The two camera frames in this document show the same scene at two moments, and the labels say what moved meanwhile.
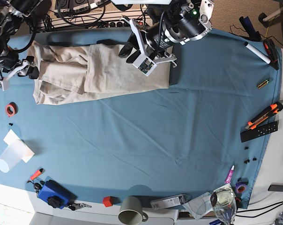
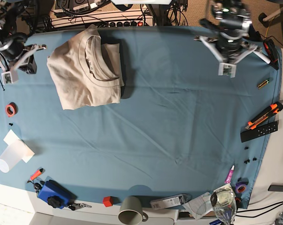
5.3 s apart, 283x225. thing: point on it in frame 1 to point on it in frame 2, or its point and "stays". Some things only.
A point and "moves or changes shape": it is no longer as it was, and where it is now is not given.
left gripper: x=152 y=41 to x=227 y=46
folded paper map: x=199 y=206 stays
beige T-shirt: x=77 y=72 moves or changes shape
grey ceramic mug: x=131 y=211 stays
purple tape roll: x=241 y=185 stays
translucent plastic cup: x=14 y=153 stays
